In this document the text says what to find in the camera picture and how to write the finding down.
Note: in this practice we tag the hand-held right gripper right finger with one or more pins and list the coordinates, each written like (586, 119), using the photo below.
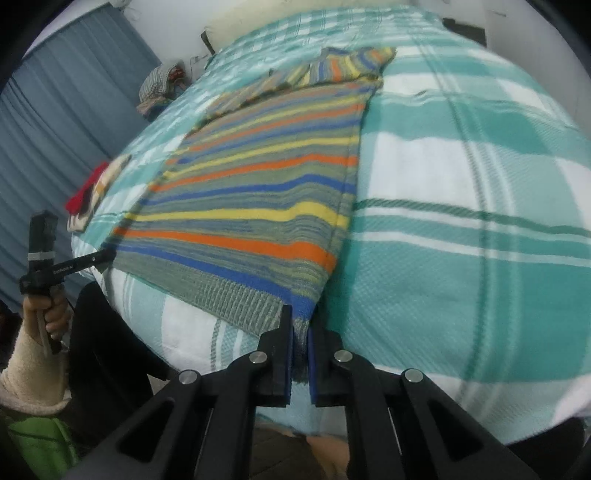
(316, 364)

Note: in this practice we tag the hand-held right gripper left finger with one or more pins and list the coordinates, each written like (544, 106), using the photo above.
(277, 364)

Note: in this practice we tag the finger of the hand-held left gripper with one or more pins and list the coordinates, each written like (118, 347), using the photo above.
(94, 261)

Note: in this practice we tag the striped knit sweater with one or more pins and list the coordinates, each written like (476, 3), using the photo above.
(268, 198)

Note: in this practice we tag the person's left forearm cream sleeve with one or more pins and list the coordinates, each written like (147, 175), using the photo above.
(32, 374)

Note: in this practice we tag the folded red and patterned clothes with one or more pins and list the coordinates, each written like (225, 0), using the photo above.
(99, 191)

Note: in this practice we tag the pile of loose clothes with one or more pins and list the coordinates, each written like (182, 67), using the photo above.
(159, 87)

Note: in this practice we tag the person's left hand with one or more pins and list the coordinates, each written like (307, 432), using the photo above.
(55, 314)

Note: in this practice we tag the person's leg in black pants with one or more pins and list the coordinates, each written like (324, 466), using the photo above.
(115, 360)

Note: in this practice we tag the blue-grey curtain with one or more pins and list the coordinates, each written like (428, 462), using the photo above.
(60, 115)

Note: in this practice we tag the green garment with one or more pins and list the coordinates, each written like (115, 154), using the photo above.
(37, 443)

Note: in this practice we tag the green checked bed sheet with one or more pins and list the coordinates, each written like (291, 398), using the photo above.
(461, 221)

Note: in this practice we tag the cream padded headboard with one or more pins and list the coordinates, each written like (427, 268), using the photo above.
(277, 21)

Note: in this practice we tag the dark wooden nightstand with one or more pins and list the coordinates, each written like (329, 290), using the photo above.
(464, 30)

